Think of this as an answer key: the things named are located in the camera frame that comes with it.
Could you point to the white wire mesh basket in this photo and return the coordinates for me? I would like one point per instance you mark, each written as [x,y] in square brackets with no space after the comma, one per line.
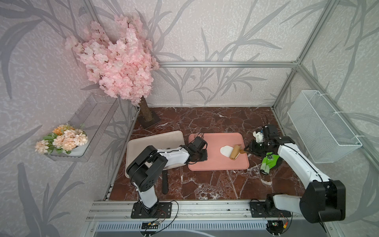
[325,134]

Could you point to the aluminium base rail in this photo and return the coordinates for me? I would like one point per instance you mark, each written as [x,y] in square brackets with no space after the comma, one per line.
[181,210]

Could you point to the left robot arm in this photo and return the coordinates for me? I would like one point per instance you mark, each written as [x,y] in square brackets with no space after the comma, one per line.
[146,169]

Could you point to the pink cherry blossom tree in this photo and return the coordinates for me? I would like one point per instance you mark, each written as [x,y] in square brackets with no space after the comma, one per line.
[122,68]

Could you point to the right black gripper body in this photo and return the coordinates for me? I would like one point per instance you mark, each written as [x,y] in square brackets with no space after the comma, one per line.
[259,147]

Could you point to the clear acrylic wall shelf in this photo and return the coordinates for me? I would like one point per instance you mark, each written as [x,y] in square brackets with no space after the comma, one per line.
[92,117]

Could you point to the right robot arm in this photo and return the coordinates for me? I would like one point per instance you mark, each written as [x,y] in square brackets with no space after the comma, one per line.
[324,199]

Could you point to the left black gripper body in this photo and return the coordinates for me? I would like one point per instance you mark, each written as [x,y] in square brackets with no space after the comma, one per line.
[200,156]

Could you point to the white dough piece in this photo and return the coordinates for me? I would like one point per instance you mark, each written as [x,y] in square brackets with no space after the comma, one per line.
[226,151]

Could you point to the pink rectangular tray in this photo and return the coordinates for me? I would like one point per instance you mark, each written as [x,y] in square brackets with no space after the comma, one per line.
[216,161]

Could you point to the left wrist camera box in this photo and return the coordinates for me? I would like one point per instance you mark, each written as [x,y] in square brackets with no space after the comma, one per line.
[199,137]

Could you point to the peach flower bouquet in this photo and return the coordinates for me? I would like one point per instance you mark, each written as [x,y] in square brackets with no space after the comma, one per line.
[63,139]

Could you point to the beige rectangular tray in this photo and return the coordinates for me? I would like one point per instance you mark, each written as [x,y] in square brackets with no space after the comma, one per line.
[168,143]

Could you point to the wooden dough roller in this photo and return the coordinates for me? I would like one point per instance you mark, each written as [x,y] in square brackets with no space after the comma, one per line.
[237,150]

